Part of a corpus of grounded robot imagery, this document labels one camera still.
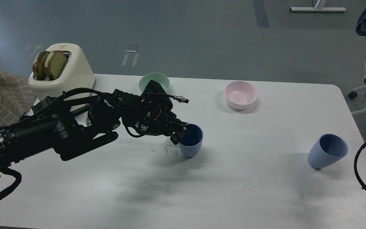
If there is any white metal stand base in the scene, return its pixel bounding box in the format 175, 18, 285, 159
289, 0, 346, 13

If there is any toast slice front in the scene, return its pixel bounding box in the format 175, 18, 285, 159
44, 51, 67, 81

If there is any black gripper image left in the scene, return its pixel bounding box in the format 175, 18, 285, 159
116, 80, 189, 145

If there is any checkered beige cloth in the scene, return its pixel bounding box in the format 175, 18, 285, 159
0, 71, 36, 126

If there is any green bowl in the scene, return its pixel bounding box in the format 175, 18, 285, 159
139, 73, 170, 91

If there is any toast slice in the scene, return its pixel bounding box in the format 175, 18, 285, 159
44, 51, 67, 81
32, 51, 50, 80

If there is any pink bowl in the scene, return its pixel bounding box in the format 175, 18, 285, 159
225, 81, 258, 110

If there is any dark blue cup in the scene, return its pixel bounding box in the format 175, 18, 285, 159
178, 123, 204, 158

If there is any light blue cup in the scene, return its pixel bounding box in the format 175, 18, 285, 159
307, 134, 348, 170

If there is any cream toaster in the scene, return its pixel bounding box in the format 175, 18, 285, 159
29, 43, 95, 101

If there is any toast slice back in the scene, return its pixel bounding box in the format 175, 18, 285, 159
32, 51, 50, 80

